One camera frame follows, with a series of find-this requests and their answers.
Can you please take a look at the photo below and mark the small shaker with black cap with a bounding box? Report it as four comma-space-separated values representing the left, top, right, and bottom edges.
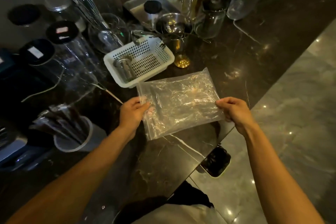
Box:
144, 0, 163, 28

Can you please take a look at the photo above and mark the person's right hand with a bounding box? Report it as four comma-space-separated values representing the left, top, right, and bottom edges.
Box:
215, 97, 258, 138

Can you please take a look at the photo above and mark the metal wire whisk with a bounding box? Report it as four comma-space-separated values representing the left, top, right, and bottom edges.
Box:
62, 0, 124, 46

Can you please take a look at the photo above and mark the steel rectangular tray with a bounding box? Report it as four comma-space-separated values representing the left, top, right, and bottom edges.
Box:
123, 0, 181, 26

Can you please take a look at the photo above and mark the clear plastic zip bag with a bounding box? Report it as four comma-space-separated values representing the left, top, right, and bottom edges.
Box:
136, 68, 225, 141

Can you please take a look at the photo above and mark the clear glass jar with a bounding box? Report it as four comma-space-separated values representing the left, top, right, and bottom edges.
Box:
194, 0, 227, 39

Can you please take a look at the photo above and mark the person's left forearm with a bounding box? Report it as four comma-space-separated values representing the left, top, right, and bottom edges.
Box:
5, 126, 137, 224

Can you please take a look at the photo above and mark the gold bar jigger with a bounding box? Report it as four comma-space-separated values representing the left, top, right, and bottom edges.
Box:
168, 35, 191, 68

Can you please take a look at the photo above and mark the person's right forearm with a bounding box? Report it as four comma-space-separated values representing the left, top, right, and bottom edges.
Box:
243, 123, 326, 224

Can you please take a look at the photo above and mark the steel mixing bowl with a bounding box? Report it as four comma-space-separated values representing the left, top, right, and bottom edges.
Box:
155, 12, 193, 35

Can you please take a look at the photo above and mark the person's left hand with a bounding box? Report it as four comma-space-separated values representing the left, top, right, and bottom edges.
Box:
119, 97, 151, 139

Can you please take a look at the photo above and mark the white cable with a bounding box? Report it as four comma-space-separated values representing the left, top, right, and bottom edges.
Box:
20, 66, 66, 103

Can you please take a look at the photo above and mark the white perforated plastic basket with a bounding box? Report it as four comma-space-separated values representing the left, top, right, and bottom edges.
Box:
103, 36, 175, 88

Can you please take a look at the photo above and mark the clear glass bowl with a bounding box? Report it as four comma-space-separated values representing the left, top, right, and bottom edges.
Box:
88, 13, 131, 54

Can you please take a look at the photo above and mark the small steel cup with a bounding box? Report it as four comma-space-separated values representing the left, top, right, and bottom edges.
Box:
113, 55, 135, 82

